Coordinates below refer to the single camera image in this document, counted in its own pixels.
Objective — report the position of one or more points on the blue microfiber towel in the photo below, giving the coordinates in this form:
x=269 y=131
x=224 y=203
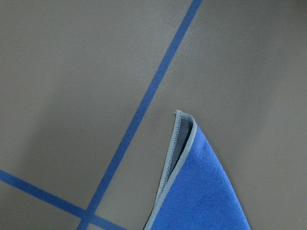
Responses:
x=194 y=192

